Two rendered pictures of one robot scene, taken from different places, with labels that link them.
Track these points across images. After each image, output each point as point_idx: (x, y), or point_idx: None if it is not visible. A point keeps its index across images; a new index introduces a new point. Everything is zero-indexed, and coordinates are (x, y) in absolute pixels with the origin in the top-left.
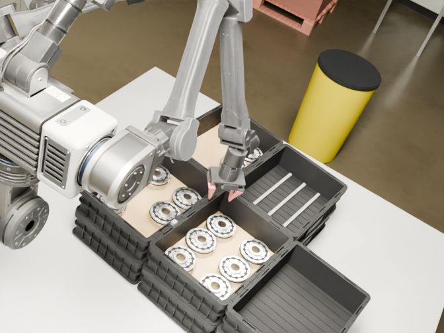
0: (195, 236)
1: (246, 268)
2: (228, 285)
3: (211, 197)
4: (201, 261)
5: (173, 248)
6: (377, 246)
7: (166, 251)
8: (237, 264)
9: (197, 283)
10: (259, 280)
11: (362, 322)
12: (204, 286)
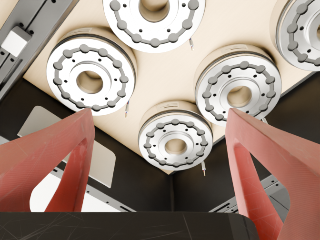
0: (133, 1)
1: (271, 89)
2: (207, 140)
3: (88, 169)
4: (156, 54)
5: (67, 47)
6: None
7: (49, 64)
8: (249, 88)
9: (118, 207)
10: (275, 191)
11: None
12: (133, 211)
